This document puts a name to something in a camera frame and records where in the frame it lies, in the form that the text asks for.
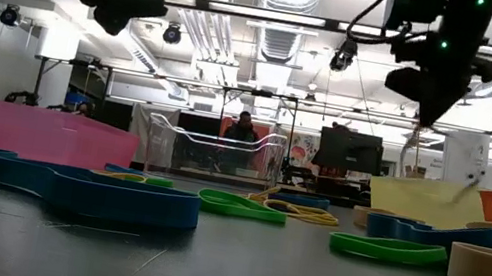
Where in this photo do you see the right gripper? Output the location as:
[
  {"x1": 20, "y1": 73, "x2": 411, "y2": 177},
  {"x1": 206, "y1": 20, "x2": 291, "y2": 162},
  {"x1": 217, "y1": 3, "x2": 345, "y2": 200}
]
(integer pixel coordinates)
[{"x1": 378, "y1": 29, "x2": 492, "y2": 139}]

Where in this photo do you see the yellow rubber band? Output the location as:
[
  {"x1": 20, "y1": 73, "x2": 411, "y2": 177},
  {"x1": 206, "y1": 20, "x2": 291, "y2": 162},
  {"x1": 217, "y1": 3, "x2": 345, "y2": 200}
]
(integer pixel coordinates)
[
  {"x1": 242, "y1": 181, "x2": 283, "y2": 207},
  {"x1": 261, "y1": 196, "x2": 342, "y2": 229},
  {"x1": 89, "y1": 166, "x2": 149, "y2": 185}
]

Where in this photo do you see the white pillar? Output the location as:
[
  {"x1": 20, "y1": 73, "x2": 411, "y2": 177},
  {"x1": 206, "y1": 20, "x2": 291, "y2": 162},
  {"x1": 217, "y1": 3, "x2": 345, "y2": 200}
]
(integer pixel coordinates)
[{"x1": 437, "y1": 127, "x2": 492, "y2": 190}]

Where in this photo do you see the person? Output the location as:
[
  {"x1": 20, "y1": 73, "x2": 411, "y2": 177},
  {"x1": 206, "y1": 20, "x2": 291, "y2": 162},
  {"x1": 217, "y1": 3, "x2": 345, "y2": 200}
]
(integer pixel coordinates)
[
  {"x1": 218, "y1": 106, "x2": 266, "y2": 159},
  {"x1": 331, "y1": 120, "x2": 352, "y2": 133},
  {"x1": 72, "y1": 99, "x2": 97, "y2": 120}
]

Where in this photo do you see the black computer monitor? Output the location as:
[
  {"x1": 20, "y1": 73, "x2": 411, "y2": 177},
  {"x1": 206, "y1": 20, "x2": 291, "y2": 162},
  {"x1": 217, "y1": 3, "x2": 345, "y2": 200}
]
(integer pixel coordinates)
[{"x1": 313, "y1": 125, "x2": 387, "y2": 178}]

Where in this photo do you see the yellow plastic basket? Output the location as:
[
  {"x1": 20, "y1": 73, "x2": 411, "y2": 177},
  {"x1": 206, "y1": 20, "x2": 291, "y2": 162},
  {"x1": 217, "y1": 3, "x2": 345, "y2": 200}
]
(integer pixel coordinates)
[{"x1": 363, "y1": 167, "x2": 492, "y2": 238}]

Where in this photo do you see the colourful poster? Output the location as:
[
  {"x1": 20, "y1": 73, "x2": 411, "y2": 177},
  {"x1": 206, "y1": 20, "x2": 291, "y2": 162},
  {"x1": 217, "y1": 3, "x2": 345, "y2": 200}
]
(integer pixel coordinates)
[{"x1": 288, "y1": 132, "x2": 323, "y2": 171}]

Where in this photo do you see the pink plastic basket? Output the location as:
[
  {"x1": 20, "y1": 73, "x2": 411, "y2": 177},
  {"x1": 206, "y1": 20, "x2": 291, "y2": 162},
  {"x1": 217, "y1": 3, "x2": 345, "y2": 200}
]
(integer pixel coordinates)
[{"x1": 0, "y1": 100, "x2": 144, "y2": 179}]

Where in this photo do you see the clear plastic basket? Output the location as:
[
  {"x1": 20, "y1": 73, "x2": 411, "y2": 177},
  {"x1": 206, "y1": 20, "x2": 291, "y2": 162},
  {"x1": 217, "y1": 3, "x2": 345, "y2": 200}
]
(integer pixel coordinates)
[{"x1": 140, "y1": 110, "x2": 289, "y2": 196}]

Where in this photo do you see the black hanging camera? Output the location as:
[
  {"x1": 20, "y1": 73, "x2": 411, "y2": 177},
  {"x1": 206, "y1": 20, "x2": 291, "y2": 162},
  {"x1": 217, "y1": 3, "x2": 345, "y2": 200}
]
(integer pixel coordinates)
[
  {"x1": 328, "y1": 36, "x2": 360, "y2": 75},
  {"x1": 0, "y1": 1, "x2": 24, "y2": 29},
  {"x1": 160, "y1": 20, "x2": 185, "y2": 47}
]

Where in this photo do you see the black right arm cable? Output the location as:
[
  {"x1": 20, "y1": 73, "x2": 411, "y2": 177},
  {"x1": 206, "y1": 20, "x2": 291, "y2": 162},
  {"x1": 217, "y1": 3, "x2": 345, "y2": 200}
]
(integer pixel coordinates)
[{"x1": 343, "y1": 0, "x2": 416, "y2": 54}]

